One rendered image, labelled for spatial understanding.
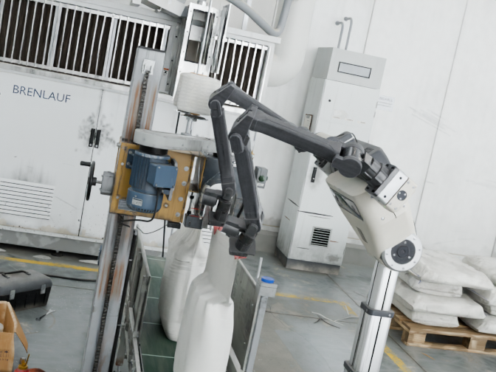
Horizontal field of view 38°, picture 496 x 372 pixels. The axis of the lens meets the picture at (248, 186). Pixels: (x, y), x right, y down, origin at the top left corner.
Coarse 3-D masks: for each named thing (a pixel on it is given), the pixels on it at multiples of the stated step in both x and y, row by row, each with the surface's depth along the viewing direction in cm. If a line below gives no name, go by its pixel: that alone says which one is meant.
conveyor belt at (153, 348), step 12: (156, 264) 490; (156, 276) 463; (156, 288) 439; (156, 300) 416; (156, 312) 396; (144, 324) 375; (156, 324) 379; (144, 336) 359; (156, 336) 362; (144, 348) 343; (156, 348) 346; (168, 348) 349; (144, 360) 330; (156, 360) 333; (168, 360) 335
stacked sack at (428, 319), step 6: (396, 300) 583; (396, 306) 583; (402, 306) 572; (402, 312) 572; (408, 312) 561; (414, 312) 556; (420, 312) 557; (414, 318) 554; (420, 318) 555; (426, 318) 557; (432, 318) 558; (438, 318) 559; (444, 318) 561; (450, 318) 563; (456, 318) 565; (426, 324) 557; (432, 324) 558; (438, 324) 559; (444, 324) 558; (450, 324) 560; (456, 324) 562
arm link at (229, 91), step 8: (224, 88) 287; (232, 88) 285; (216, 96) 287; (224, 96) 287; (232, 96) 287; (240, 96) 288; (248, 96) 289; (208, 104) 288; (240, 104) 289; (248, 104) 289; (256, 104) 289; (264, 112) 291; (272, 112) 292; (304, 128) 298
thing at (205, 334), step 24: (216, 240) 309; (216, 264) 301; (192, 288) 312; (216, 288) 298; (192, 312) 300; (216, 312) 290; (192, 336) 294; (216, 336) 289; (192, 360) 292; (216, 360) 291
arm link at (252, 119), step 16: (256, 112) 238; (240, 128) 238; (256, 128) 238; (272, 128) 237; (288, 128) 237; (304, 144) 238; (320, 144) 237; (336, 144) 239; (352, 144) 240; (336, 160) 235; (352, 160) 234; (352, 176) 238
